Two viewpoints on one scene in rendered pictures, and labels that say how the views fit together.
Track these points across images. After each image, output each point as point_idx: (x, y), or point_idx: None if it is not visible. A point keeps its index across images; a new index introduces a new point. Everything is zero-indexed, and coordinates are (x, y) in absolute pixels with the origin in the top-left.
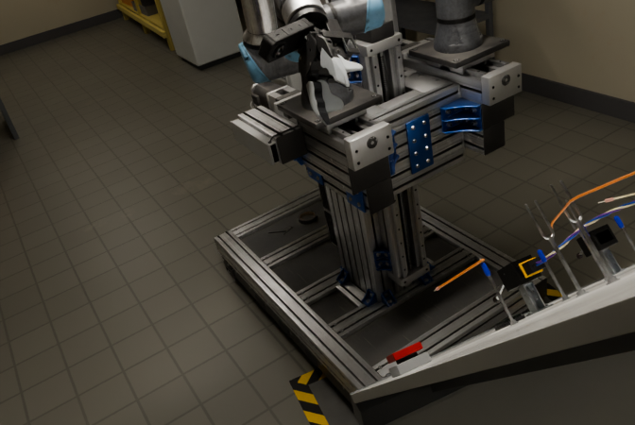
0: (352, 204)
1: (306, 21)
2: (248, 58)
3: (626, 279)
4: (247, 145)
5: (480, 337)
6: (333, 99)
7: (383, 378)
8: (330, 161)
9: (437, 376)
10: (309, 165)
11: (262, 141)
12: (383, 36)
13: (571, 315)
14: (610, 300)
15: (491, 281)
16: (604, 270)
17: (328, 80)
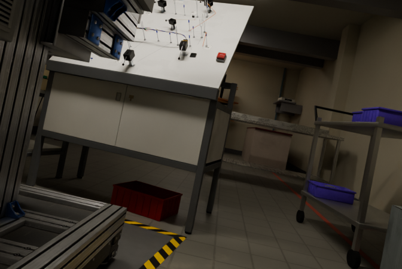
0: (115, 55)
1: None
2: None
3: (215, 26)
4: None
5: (197, 60)
6: None
7: (205, 86)
8: (130, 18)
9: (241, 36)
10: (116, 22)
11: None
12: None
13: (249, 14)
14: (249, 11)
15: (206, 37)
16: (204, 30)
17: None
